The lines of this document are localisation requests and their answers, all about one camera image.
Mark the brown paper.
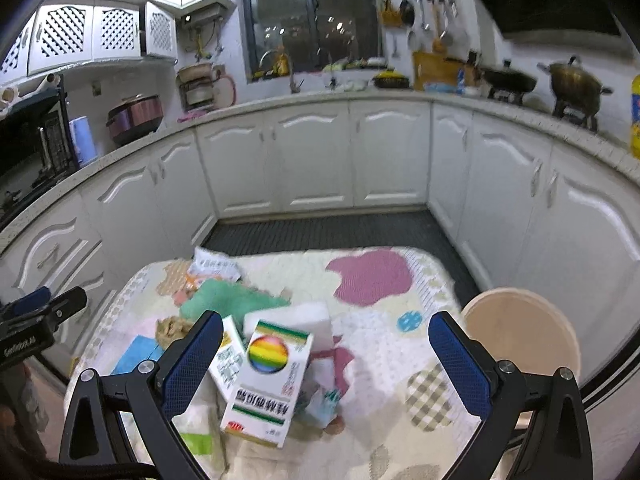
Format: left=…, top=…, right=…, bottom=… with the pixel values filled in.
left=155, top=316, right=194, bottom=350

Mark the milk carton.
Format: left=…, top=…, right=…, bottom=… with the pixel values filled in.
left=208, top=315, right=245, bottom=402

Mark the rainbow medicine box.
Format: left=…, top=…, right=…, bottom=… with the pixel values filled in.
left=220, top=321, right=314, bottom=448

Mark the white snack wrapper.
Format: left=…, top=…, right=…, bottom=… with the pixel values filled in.
left=186, top=246, right=242, bottom=282

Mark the green fluffy cloth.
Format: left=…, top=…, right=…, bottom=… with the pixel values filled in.
left=179, top=280, right=291, bottom=327

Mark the clear plastic bag wrapper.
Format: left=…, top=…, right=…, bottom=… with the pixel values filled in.
left=295, top=382, right=341, bottom=429

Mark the white foam sponge block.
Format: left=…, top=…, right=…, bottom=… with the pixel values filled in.
left=242, top=301, right=334, bottom=352

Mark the beige round trash bin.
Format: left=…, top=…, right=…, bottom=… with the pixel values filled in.
left=463, top=287, right=582, bottom=379

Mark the kitchen faucet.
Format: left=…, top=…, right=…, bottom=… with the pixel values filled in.
left=259, top=49, right=304, bottom=94

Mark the dark kitchen window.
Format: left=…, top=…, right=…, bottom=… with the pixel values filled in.
left=242, top=0, right=383, bottom=76

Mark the green white paper bag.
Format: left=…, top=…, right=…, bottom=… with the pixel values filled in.
left=172, top=374, right=227, bottom=479

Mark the black microwave oven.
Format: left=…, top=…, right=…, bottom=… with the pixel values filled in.
left=0, top=87, right=79, bottom=226

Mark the blue cup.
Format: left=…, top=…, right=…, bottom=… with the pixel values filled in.
left=70, top=116, right=98, bottom=167

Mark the patterned quilt table cover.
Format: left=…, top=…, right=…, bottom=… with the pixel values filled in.
left=62, top=245, right=482, bottom=480

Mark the purple rice cooker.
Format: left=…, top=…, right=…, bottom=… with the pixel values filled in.
left=105, top=94, right=164, bottom=146

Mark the black floor mat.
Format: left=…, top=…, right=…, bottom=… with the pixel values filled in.
left=204, top=209, right=480, bottom=306

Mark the yellow oil bottle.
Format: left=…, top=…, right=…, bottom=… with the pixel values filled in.
left=629, top=75, right=640, bottom=159

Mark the bronze stock pot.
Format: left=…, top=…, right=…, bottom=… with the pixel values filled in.
left=537, top=55, right=614, bottom=117

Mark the black wok with lid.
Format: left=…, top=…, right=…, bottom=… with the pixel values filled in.
left=447, top=58, right=539, bottom=100

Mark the yellow lidded pot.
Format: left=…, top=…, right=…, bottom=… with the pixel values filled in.
left=372, top=70, right=410, bottom=89

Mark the wooden cutting board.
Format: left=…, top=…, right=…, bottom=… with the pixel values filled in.
left=412, top=51, right=466, bottom=91

